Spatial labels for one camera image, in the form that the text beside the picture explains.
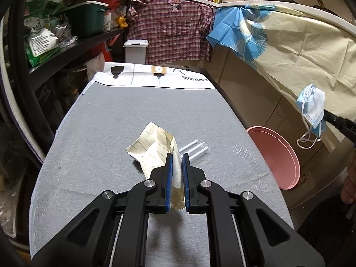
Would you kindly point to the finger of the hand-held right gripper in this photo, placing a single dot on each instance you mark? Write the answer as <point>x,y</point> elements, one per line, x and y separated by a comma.
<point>346,132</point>
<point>342,120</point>

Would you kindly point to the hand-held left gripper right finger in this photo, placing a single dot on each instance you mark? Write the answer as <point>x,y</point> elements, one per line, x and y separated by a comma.
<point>185,183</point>

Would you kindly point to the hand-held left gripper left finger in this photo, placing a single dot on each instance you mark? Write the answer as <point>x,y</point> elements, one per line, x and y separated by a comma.
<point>169,183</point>

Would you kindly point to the blue face mask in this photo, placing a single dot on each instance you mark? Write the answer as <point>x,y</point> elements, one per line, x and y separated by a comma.
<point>313,103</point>

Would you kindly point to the yellow lined paper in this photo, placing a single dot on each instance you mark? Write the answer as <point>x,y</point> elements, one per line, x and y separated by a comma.
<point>155,150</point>

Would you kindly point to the pink plastic basin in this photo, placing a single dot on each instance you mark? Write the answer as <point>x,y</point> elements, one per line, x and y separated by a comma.
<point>272,158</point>

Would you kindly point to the person's right hand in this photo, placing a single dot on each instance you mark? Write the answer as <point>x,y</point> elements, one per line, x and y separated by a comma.
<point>350,186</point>

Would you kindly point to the white plastic tube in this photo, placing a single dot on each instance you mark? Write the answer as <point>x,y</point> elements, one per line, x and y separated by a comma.
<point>196,148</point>
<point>200,154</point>
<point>190,145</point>

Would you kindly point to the grey ironing board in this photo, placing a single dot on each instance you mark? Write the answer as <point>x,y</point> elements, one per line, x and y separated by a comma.
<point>125,122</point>

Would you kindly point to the blue cream printed cloth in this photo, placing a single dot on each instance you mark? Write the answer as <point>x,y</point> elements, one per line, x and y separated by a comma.
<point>292,44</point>

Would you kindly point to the white printed cloth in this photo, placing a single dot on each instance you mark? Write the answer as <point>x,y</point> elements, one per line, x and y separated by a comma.
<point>144,73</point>

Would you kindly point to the white lidded waste bin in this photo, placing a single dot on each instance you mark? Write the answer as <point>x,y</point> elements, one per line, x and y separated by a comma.
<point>135,51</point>

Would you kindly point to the red white sack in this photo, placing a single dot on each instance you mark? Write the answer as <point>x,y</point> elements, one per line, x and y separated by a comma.
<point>97,64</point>

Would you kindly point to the red plaid shirt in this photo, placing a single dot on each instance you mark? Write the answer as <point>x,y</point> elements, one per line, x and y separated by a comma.
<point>169,30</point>

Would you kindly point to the black metal shelf rack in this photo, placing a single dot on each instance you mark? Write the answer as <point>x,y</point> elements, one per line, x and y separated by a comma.
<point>83,41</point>

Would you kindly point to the small yellow packet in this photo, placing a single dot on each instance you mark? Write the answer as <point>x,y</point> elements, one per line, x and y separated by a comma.
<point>122,21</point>

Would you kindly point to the upright white-edged panel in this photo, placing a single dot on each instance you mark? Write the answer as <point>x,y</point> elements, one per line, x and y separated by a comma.
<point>16,103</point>

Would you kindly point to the white labelled jar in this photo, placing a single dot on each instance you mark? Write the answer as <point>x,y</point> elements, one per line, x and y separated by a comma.
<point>107,21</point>

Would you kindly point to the clear plastic bag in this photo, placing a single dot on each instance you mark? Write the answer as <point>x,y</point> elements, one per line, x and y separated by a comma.
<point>65,34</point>

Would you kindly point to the green storage box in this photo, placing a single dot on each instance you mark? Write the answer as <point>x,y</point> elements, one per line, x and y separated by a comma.
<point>84,19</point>

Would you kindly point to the green white food packet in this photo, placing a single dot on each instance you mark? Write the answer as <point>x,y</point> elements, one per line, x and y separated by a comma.
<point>40,47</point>

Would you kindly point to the crumpled red shelf bag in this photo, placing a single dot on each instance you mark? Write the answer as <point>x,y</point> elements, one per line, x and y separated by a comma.
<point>111,2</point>

